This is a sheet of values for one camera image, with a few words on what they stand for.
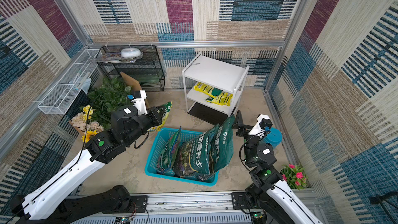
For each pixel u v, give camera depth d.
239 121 0.59
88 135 0.70
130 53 0.87
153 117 0.54
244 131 0.58
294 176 0.65
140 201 0.74
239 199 0.74
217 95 0.89
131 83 0.88
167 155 0.73
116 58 0.90
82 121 0.75
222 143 0.63
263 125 0.52
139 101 0.55
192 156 0.69
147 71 1.11
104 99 0.83
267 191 0.52
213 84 0.75
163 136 0.89
